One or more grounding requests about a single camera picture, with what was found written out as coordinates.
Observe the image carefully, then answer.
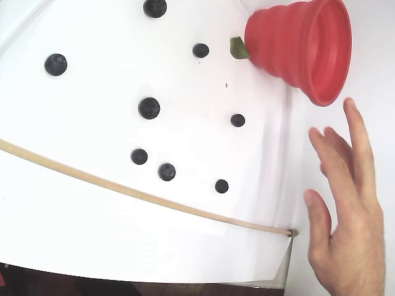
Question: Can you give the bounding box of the large dark blueberry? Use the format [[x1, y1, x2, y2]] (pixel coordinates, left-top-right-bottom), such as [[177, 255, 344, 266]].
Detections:
[[44, 53, 68, 77], [143, 0, 168, 19], [138, 97, 161, 120]]

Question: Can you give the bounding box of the red collapsible silicone cup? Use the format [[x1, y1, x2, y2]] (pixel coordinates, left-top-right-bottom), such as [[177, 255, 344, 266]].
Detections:
[[244, 0, 352, 107]]

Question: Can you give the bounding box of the bare human hand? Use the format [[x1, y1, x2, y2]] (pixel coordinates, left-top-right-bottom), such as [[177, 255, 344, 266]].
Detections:
[[304, 97, 386, 296]]

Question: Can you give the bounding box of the small dark blueberry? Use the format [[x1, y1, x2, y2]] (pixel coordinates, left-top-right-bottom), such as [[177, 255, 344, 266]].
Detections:
[[214, 179, 230, 194], [192, 43, 210, 59], [130, 148, 148, 166], [157, 163, 177, 182], [230, 113, 246, 128]]

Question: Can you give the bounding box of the small green leaf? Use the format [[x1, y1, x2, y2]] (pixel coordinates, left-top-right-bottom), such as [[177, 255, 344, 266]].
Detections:
[[229, 36, 252, 60]]

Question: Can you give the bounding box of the long thin wooden stick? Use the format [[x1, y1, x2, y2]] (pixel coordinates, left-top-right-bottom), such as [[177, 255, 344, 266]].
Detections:
[[0, 138, 291, 237]]

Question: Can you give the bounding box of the large white base sheet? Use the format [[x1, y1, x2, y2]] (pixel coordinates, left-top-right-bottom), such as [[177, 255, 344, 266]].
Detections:
[[0, 0, 293, 284]]

